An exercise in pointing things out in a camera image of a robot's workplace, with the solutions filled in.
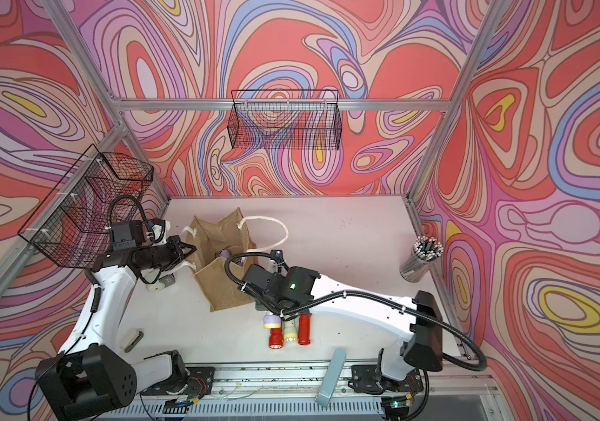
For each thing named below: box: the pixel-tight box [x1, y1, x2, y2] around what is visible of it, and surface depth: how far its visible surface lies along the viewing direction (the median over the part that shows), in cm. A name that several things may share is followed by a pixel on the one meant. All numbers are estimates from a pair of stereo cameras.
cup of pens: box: [399, 235, 444, 284], surface depth 86 cm
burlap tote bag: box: [185, 206, 259, 313], surface depth 86 cm
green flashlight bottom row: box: [283, 319, 299, 343], surface depth 82 cm
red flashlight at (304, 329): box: [298, 313, 312, 347], surface depth 82 cm
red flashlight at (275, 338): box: [268, 328, 285, 350], surface depth 80 cm
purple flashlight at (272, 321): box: [263, 313, 282, 329], surface depth 67 cm
